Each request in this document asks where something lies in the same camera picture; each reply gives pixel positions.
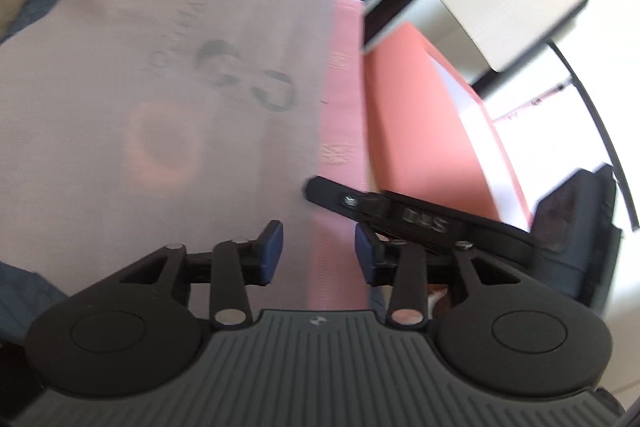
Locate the pink printed cloth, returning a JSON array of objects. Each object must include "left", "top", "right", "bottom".
[{"left": 308, "top": 0, "right": 369, "bottom": 311}]

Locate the salmon pink mat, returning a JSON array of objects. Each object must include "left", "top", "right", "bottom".
[{"left": 363, "top": 24, "right": 532, "bottom": 230}]

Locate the black cable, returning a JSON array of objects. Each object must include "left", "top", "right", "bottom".
[{"left": 548, "top": 39, "right": 640, "bottom": 230}]

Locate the white translucent printed bag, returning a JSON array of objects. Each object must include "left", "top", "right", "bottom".
[{"left": 1, "top": 0, "right": 333, "bottom": 309}]

